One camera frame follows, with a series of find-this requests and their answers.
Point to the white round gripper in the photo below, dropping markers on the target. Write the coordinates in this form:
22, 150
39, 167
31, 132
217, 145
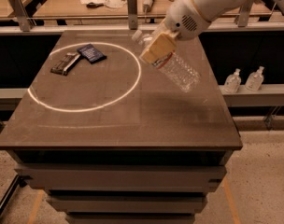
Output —
183, 20

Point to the clear plastic water bottle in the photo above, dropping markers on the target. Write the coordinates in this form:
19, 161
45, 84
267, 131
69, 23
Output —
178, 71

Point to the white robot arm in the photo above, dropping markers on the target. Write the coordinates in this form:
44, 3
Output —
212, 9

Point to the left sanitizer pump bottle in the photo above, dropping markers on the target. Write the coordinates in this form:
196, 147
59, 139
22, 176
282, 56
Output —
232, 82

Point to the sanitizer pump bottle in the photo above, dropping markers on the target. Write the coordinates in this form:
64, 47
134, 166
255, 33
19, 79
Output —
255, 80
232, 82

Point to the right sanitizer pump bottle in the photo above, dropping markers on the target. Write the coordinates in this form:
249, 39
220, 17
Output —
255, 80

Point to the white power tool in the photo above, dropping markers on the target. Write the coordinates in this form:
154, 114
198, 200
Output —
147, 5

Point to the white face mask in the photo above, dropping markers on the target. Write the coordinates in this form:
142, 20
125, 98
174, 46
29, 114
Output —
115, 3

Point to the dark blue packet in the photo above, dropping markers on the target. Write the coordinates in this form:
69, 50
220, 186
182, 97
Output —
91, 53

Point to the black rectangular bar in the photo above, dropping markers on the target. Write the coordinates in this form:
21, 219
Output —
65, 64

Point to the grey stacked table base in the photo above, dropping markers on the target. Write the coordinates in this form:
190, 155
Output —
125, 187

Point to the middle metal bracket post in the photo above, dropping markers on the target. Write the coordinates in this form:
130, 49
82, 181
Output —
132, 14

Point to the metal bracket post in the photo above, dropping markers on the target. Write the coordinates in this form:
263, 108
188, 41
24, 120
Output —
24, 22
132, 14
244, 11

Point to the right metal bracket post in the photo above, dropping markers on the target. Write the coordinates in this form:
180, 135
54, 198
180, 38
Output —
244, 11

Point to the left metal bracket post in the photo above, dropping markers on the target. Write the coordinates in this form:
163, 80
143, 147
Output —
24, 22

